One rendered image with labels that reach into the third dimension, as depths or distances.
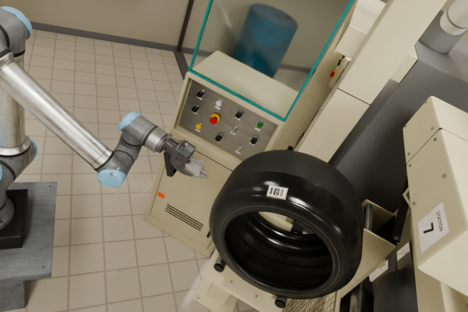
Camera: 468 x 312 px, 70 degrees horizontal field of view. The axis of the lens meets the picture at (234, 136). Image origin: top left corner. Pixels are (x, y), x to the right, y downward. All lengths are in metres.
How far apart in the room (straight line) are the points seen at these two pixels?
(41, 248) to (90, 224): 0.82
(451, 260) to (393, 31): 0.69
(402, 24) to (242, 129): 0.95
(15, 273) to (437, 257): 1.51
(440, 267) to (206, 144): 1.38
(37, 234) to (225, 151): 0.99
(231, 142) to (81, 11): 2.97
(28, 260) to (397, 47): 1.64
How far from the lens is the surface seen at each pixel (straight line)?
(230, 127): 1.81
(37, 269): 1.72
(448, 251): 0.79
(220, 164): 1.91
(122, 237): 2.50
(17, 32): 1.32
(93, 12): 4.40
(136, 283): 2.36
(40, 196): 1.93
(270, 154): 1.23
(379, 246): 1.58
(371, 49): 1.21
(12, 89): 1.22
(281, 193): 1.07
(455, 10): 1.71
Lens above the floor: 2.12
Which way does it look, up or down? 37 degrees down
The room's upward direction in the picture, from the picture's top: 25 degrees clockwise
